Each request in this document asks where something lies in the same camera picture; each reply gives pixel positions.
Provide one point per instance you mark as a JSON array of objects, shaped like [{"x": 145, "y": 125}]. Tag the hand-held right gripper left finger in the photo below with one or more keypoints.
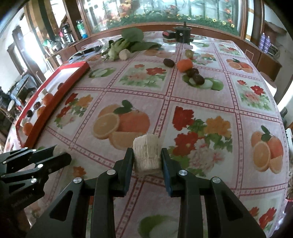
[{"x": 127, "y": 170}]

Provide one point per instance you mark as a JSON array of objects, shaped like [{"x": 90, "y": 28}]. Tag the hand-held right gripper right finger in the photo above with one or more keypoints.
[{"x": 166, "y": 171}]

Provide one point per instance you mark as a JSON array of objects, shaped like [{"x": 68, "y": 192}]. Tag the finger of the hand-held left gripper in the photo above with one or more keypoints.
[
  {"x": 58, "y": 161},
  {"x": 43, "y": 153}
]

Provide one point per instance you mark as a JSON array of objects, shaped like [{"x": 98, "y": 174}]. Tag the brown passion fruit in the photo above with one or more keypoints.
[{"x": 30, "y": 112}]

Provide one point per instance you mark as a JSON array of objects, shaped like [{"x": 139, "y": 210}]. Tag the red rimmed white tray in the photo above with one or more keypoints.
[{"x": 50, "y": 107}]

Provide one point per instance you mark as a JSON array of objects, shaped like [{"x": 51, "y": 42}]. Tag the white round vegetable piece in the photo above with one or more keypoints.
[{"x": 125, "y": 54}]

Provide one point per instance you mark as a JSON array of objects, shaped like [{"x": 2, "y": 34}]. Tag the kiwi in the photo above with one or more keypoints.
[{"x": 189, "y": 53}]

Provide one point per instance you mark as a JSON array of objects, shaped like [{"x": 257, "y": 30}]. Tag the dark thermos jug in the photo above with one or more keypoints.
[{"x": 66, "y": 33}]

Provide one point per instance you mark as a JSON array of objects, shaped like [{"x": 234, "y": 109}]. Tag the green plastic bottle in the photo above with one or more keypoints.
[{"x": 82, "y": 29}]

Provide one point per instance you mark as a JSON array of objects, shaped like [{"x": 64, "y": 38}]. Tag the green bok choy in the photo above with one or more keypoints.
[{"x": 132, "y": 36}]

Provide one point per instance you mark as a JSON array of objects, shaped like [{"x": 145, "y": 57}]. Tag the white paper roll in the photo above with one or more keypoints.
[{"x": 272, "y": 84}]

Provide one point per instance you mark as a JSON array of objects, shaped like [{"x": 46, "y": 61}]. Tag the red and black box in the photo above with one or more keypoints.
[{"x": 168, "y": 34}]

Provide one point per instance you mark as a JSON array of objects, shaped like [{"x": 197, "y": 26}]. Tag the black round device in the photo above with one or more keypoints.
[{"x": 182, "y": 34}]

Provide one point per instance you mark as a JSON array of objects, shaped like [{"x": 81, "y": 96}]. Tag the glass panel with flowers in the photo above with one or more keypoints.
[{"x": 160, "y": 11}]

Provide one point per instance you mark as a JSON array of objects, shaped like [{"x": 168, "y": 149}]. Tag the white slotted basket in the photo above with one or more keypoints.
[{"x": 274, "y": 50}]

